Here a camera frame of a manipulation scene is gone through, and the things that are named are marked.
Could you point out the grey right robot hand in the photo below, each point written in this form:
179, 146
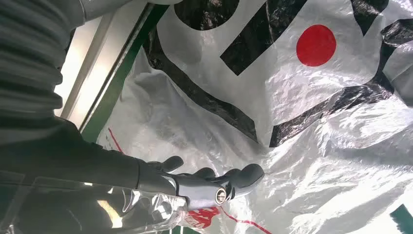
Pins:
80, 168

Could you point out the white conveyor side rail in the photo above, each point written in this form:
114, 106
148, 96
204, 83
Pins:
96, 71

